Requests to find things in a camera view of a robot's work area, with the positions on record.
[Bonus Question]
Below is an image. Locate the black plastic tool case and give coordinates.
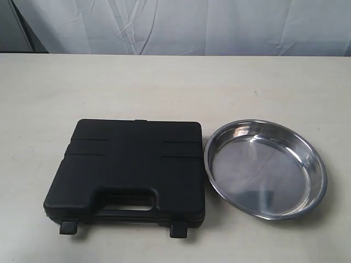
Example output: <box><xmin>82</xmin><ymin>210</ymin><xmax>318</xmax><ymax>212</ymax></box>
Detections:
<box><xmin>43</xmin><ymin>119</ymin><xmax>206</xmax><ymax>238</ymax></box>

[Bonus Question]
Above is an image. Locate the round stainless steel tray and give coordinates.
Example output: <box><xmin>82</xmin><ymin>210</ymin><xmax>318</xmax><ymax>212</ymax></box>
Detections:
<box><xmin>203</xmin><ymin>119</ymin><xmax>327</xmax><ymax>221</ymax></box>

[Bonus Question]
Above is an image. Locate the white wrinkled backdrop curtain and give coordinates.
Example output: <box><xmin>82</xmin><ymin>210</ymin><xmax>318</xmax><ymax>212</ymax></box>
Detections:
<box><xmin>14</xmin><ymin>1</ymin><xmax>350</xmax><ymax>56</ymax></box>

